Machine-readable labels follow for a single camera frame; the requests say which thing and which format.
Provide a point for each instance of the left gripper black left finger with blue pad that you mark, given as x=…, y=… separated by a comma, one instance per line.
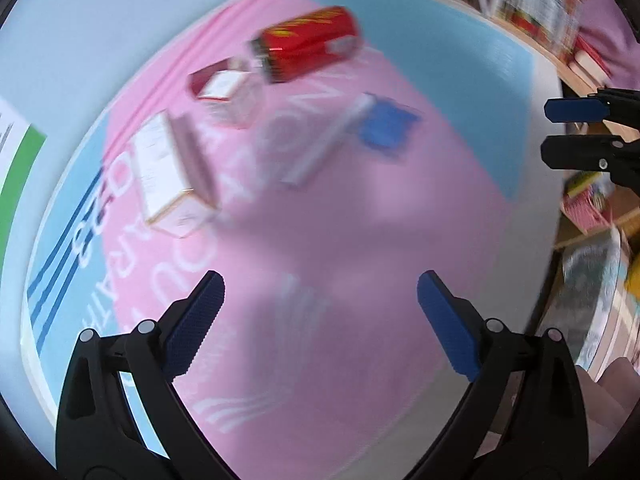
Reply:
x=120, y=416

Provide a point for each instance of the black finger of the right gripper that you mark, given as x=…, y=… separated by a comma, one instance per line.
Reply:
x=589, y=152

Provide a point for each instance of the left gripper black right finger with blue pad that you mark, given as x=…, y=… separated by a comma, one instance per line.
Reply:
x=522, y=415

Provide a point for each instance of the blue plastic wrapper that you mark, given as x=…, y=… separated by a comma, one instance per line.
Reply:
x=386, y=125

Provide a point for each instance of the red drink can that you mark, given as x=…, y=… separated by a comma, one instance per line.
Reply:
x=310, y=42

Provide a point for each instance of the tall white gold-edged box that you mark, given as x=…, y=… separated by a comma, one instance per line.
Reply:
x=177, y=187

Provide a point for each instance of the small white red cube box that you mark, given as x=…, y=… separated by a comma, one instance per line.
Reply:
x=232, y=98

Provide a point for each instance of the maroon small box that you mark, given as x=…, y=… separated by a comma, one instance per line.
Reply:
x=198, y=79

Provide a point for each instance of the red hardcover book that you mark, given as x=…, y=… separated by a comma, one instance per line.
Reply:
x=587, y=64

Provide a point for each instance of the pink plastic basket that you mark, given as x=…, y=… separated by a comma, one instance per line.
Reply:
x=587, y=208

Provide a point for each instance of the wooden bookshelf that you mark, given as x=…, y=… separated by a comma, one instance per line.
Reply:
x=552, y=27

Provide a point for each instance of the pink blue marathon towel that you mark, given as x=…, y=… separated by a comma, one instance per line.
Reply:
x=320, y=347

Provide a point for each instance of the green striped wall poster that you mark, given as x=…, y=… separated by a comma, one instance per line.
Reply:
x=21, y=143

